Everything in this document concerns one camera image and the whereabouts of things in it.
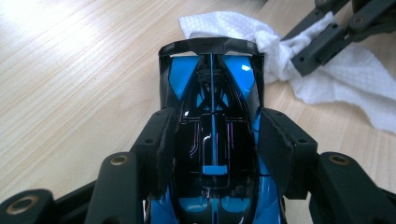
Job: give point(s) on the blue toy car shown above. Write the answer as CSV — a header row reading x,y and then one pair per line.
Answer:
x,y
214,140

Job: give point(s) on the white wet wipe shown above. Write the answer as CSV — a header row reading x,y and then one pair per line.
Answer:
x,y
342,84

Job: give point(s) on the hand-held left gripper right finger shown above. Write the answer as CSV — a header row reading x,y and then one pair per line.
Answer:
x,y
286,149

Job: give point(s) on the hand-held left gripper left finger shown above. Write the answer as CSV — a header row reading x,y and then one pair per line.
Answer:
x,y
152,146

